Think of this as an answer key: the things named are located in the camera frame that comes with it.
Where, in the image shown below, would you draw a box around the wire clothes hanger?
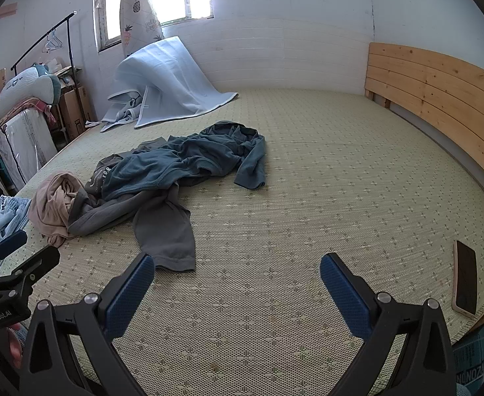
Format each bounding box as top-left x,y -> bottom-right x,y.
44,29 -> 63,53

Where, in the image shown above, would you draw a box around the blue cardboard box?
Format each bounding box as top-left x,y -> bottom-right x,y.
452,317 -> 484,396

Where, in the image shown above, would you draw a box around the wooden bed headboard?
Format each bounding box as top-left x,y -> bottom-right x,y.
365,42 -> 484,199

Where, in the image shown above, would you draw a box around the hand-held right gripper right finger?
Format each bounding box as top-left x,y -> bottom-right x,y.
319,253 -> 457,396

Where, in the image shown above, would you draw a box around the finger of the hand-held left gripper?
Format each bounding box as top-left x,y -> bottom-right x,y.
0,247 -> 60,298
0,231 -> 28,277

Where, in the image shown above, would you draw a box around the grey printed sweatshirt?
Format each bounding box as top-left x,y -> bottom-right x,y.
68,138 -> 197,273

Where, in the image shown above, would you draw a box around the brown cardboard box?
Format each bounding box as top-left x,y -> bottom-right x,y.
58,84 -> 94,141

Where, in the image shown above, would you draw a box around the printed white curtain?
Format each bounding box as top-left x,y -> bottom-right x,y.
119,0 -> 164,58

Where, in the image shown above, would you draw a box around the white teal plush pillow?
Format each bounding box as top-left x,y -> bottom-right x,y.
0,64 -> 61,145

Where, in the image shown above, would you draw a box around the pink folded blanket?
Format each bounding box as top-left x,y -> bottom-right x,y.
3,97 -> 57,124

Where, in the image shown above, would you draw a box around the beige garment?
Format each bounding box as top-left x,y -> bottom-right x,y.
28,172 -> 88,248

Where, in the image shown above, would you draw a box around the pink-cased smartphone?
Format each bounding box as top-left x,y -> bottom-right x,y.
451,239 -> 478,318

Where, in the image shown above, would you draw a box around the black clothes rack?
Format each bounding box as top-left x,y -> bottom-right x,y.
10,10 -> 83,133

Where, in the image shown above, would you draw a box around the light blue shorts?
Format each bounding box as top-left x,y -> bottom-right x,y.
0,196 -> 32,256

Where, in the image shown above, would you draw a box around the white suitcase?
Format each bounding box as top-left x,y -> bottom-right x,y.
0,107 -> 57,192

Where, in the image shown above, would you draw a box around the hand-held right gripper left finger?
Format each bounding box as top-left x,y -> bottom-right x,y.
18,253 -> 156,396

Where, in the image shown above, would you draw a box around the light blue blanket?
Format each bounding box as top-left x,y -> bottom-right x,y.
101,36 -> 239,133

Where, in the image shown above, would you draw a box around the blue t-shirt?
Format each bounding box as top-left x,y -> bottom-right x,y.
89,120 -> 267,201

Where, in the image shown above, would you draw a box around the person's left hand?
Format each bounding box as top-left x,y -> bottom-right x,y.
0,325 -> 23,370

